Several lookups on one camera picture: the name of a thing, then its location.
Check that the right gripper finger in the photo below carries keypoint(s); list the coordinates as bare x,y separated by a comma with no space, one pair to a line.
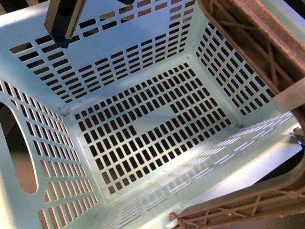
62,18

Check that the light blue plastic basket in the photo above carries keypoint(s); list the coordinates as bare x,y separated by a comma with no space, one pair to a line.
150,119

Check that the brown basket handle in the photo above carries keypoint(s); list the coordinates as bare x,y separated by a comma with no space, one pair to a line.
278,57

